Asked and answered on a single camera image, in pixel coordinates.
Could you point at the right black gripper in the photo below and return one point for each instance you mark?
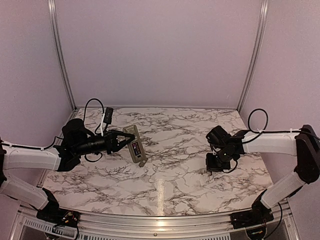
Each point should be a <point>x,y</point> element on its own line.
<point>210,166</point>

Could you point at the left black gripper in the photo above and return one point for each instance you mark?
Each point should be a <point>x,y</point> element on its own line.
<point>110,146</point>

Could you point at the grey white remote control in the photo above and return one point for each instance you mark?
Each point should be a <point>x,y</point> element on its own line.
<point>136,148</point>

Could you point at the grey battery compartment cover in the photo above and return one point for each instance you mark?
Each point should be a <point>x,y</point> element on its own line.
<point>142,163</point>

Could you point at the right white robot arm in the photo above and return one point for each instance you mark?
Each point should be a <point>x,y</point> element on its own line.
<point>302,144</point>

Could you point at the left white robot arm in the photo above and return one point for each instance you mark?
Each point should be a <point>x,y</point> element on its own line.
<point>77,141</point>

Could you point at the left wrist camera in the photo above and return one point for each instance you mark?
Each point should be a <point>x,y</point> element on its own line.
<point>106,119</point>

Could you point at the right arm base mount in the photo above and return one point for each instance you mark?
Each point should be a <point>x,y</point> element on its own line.
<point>258,214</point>

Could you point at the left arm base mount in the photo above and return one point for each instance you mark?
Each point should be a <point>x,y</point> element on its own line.
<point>58,216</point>

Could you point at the left aluminium corner post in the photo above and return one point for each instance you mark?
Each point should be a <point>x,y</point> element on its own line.
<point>59,51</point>

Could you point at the aluminium corner post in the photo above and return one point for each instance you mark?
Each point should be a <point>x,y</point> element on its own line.
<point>258,41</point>
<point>59,51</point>

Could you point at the right aluminium corner post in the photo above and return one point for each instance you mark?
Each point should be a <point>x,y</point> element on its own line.
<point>258,41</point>

